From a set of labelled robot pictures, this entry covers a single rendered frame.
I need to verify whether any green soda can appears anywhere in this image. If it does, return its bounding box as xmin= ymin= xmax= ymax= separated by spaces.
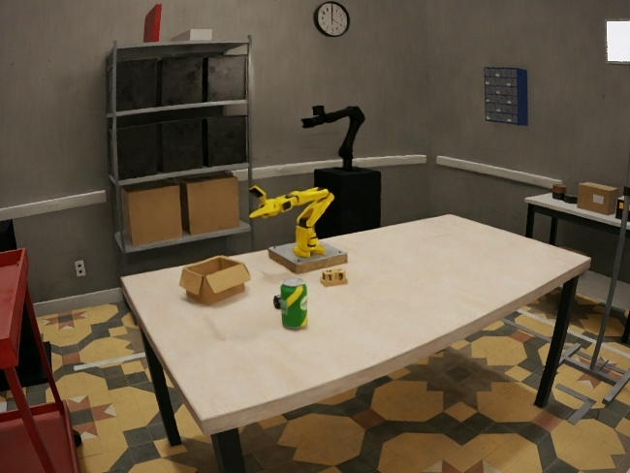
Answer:
xmin=280 ymin=277 xmax=308 ymax=330

